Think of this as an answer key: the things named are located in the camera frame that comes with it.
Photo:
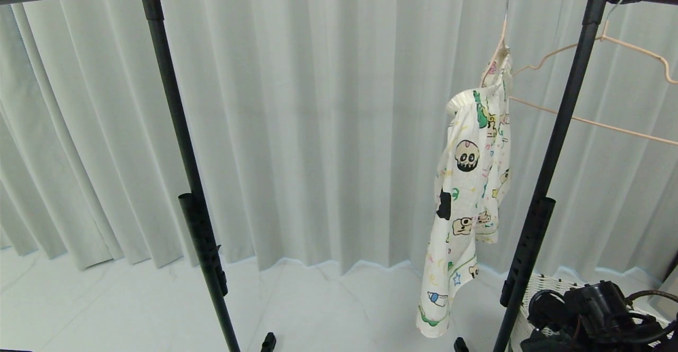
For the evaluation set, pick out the cream printed garment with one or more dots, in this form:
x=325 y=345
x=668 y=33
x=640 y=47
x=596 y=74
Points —
x=466 y=193

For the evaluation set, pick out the pink clothes hanger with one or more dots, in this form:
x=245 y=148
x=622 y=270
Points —
x=609 y=125
x=502 y=34

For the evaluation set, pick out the white curtain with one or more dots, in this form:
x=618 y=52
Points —
x=318 y=129

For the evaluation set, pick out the white laundry basket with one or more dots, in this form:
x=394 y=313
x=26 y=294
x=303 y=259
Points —
x=545 y=283

